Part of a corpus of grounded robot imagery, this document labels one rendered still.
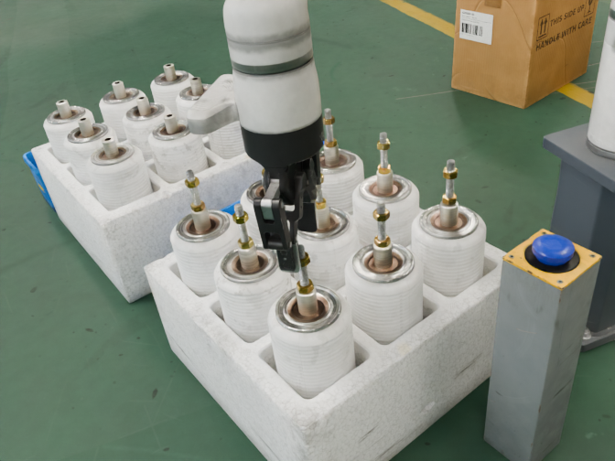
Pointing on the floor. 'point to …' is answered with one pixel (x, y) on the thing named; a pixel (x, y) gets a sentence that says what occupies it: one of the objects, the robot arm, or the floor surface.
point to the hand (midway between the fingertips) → (298, 239)
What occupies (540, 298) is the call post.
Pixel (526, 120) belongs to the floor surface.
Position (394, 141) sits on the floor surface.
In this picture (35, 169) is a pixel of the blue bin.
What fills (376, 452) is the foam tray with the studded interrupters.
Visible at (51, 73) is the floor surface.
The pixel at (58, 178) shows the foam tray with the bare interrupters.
